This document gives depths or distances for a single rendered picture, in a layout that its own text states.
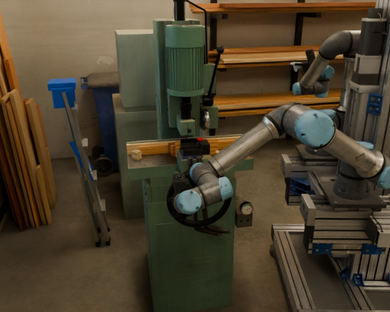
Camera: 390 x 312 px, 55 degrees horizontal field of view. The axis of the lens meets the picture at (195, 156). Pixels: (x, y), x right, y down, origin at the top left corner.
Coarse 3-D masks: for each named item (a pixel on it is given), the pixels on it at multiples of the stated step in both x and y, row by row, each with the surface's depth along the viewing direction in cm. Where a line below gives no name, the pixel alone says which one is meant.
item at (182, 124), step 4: (176, 116) 192; (180, 116) 188; (176, 120) 193; (180, 120) 182; (184, 120) 182; (188, 120) 182; (192, 120) 182; (180, 124) 180; (184, 124) 181; (188, 124) 181; (192, 124) 181; (180, 128) 181; (184, 128) 181; (192, 128) 182; (180, 132) 182; (184, 132) 182; (188, 132) 182; (192, 132) 183
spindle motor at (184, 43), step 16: (176, 32) 162; (192, 32) 162; (176, 48) 165; (192, 48) 165; (176, 64) 168; (192, 64) 167; (176, 80) 170; (192, 80) 170; (176, 96) 173; (192, 96) 172
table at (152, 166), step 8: (128, 160) 180; (136, 160) 180; (144, 160) 180; (152, 160) 180; (160, 160) 180; (168, 160) 180; (176, 160) 179; (248, 160) 181; (128, 168) 171; (136, 168) 172; (144, 168) 173; (152, 168) 173; (160, 168) 174; (168, 168) 175; (176, 168) 176; (232, 168) 181; (240, 168) 182; (248, 168) 183; (136, 176) 173; (144, 176) 174; (152, 176) 175; (160, 176) 176; (168, 176) 176
